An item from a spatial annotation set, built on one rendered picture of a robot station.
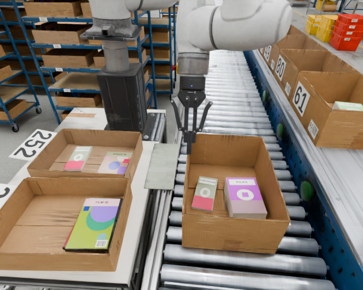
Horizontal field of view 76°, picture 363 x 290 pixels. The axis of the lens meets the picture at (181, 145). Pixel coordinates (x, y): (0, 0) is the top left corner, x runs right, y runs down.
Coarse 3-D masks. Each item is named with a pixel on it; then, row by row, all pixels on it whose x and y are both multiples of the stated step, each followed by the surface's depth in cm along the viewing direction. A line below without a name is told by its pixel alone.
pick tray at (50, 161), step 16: (64, 128) 109; (48, 144) 100; (64, 144) 111; (80, 144) 114; (96, 144) 113; (112, 144) 112; (128, 144) 112; (48, 160) 100; (64, 160) 105; (96, 160) 105; (32, 176) 89; (48, 176) 88; (64, 176) 88; (80, 176) 87; (96, 176) 86; (112, 176) 86; (128, 176) 90
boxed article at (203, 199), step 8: (200, 176) 95; (200, 184) 91; (208, 184) 91; (216, 184) 91; (200, 192) 88; (208, 192) 88; (200, 200) 85; (208, 200) 85; (192, 208) 83; (200, 208) 82; (208, 208) 82
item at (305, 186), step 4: (304, 184) 83; (308, 184) 82; (300, 188) 87; (304, 188) 83; (308, 188) 81; (300, 192) 86; (304, 192) 83; (308, 192) 81; (304, 196) 83; (308, 196) 81
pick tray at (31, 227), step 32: (32, 192) 87; (64, 192) 88; (96, 192) 88; (128, 192) 82; (0, 224) 72; (32, 224) 78; (64, 224) 78; (0, 256) 62; (32, 256) 62; (64, 256) 62; (96, 256) 62
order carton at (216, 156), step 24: (192, 144) 96; (216, 144) 96; (240, 144) 95; (264, 144) 88; (192, 168) 101; (216, 168) 101; (240, 168) 101; (264, 168) 86; (192, 192) 90; (216, 192) 90; (264, 192) 84; (192, 216) 63; (216, 216) 62; (288, 216) 62; (192, 240) 70; (216, 240) 69; (240, 240) 68; (264, 240) 67
